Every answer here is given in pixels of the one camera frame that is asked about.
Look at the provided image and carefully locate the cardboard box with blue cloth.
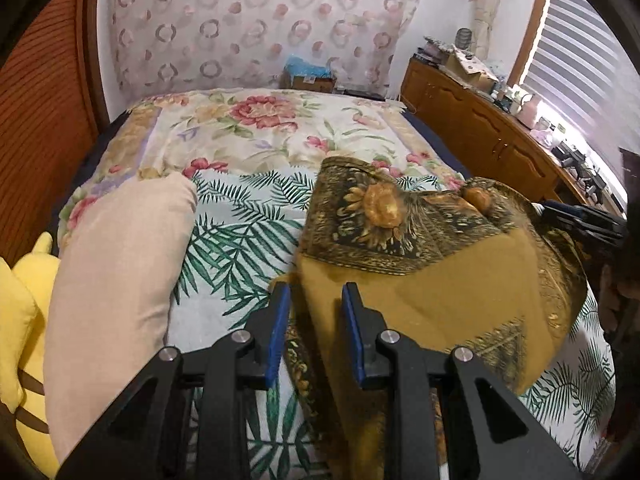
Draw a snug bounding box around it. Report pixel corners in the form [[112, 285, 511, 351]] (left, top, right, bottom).
[[280, 56, 335, 93]]

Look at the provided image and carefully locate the pink bottle on cabinet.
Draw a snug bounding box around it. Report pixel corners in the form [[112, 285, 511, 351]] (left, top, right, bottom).
[[516, 93, 541, 129]]

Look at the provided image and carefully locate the beige pillow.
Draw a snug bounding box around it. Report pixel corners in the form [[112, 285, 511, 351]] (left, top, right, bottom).
[[43, 174, 198, 462]]

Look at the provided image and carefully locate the golden brown patterned scarf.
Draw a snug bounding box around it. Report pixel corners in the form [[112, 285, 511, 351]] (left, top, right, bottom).
[[288, 157, 587, 479]]

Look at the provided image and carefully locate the yellow Pikachu plush toy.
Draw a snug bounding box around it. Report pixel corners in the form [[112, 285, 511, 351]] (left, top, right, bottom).
[[1, 232, 60, 479]]

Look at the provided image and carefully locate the striped window blind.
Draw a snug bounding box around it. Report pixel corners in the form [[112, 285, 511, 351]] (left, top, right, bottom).
[[522, 0, 639, 180]]

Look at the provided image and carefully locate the wooden louvered wardrobe door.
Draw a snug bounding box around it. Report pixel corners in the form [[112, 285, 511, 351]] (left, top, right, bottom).
[[1, 0, 110, 263]]

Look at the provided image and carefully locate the dark blue mattress edge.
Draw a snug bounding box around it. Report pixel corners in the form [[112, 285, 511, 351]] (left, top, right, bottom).
[[402, 110, 472, 179]]

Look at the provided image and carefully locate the floral bed blanket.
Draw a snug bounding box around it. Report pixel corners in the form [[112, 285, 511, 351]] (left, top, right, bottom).
[[58, 89, 463, 244]]

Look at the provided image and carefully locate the palm leaf print sheet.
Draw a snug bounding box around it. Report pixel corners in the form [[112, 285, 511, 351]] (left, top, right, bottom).
[[167, 168, 615, 479]]

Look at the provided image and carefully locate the open cardboard box on cabinet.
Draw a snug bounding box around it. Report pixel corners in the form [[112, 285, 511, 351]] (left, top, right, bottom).
[[445, 48, 499, 94]]

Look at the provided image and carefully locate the wooden sideboard cabinet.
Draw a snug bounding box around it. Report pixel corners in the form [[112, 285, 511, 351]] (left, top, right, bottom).
[[400, 58, 593, 205]]

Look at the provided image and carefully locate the green glass jar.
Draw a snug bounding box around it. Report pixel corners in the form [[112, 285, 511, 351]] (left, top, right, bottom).
[[454, 27, 473, 50]]

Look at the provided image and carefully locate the patterned sheer curtain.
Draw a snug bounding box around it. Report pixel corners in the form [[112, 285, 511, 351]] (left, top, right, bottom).
[[107, 0, 420, 99]]

